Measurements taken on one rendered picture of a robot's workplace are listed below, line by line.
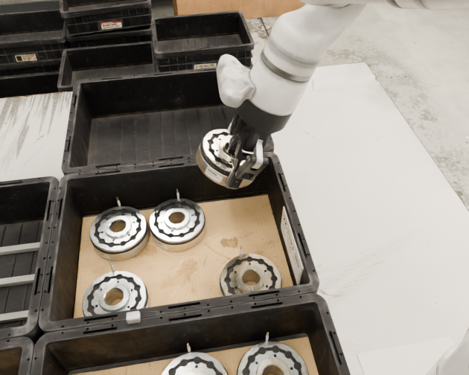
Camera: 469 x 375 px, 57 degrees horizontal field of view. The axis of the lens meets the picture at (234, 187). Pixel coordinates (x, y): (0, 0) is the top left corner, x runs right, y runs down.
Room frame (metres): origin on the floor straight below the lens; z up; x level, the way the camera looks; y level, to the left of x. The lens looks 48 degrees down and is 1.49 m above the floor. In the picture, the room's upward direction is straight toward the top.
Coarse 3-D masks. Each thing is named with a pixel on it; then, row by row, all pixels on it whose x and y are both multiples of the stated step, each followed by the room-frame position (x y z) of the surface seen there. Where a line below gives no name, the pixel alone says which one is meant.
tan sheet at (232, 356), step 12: (240, 348) 0.26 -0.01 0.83; (300, 348) 0.26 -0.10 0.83; (168, 360) 0.24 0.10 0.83; (228, 360) 0.24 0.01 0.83; (312, 360) 0.24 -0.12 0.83; (96, 372) 0.23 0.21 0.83; (108, 372) 0.23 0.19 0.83; (120, 372) 0.23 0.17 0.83; (132, 372) 0.23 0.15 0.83; (144, 372) 0.23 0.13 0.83; (156, 372) 0.23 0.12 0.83; (228, 372) 0.23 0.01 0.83; (312, 372) 0.23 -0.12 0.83
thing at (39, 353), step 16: (240, 304) 0.29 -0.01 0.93; (256, 304) 0.29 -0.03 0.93; (272, 304) 0.29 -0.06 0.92; (288, 304) 0.29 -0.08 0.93; (304, 304) 0.29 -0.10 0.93; (320, 304) 0.29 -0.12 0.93; (144, 320) 0.26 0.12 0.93; (160, 320) 0.26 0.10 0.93; (176, 320) 0.26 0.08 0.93; (192, 320) 0.26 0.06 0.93; (48, 336) 0.24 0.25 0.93; (64, 336) 0.24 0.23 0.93; (80, 336) 0.24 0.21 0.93; (96, 336) 0.24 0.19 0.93; (336, 336) 0.24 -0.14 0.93; (336, 352) 0.22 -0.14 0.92; (32, 368) 0.20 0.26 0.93; (336, 368) 0.20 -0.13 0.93
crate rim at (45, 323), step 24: (120, 168) 0.55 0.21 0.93; (144, 168) 0.55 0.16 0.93; (168, 168) 0.56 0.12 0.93; (288, 192) 0.50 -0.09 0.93; (288, 216) 0.45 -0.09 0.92; (48, 264) 0.35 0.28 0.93; (312, 264) 0.35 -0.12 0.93; (48, 288) 0.31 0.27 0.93; (288, 288) 0.31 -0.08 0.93; (312, 288) 0.31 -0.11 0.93; (48, 312) 0.27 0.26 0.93; (120, 312) 0.27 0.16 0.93; (144, 312) 0.27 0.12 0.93; (168, 312) 0.27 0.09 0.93
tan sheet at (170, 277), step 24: (96, 216) 0.52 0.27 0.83; (144, 216) 0.52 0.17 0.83; (216, 216) 0.52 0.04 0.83; (240, 216) 0.52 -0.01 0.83; (264, 216) 0.52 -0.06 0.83; (216, 240) 0.46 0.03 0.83; (240, 240) 0.46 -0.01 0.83; (264, 240) 0.46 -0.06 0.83; (96, 264) 0.41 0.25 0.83; (120, 264) 0.41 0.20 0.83; (144, 264) 0.41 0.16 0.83; (168, 264) 0.41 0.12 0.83; (192, 264) 0.41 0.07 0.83; (216, 264) 0.41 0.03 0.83; (168, 288) 0.37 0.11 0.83; (192, 288) 0.37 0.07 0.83; (216, 288) 0.37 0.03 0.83
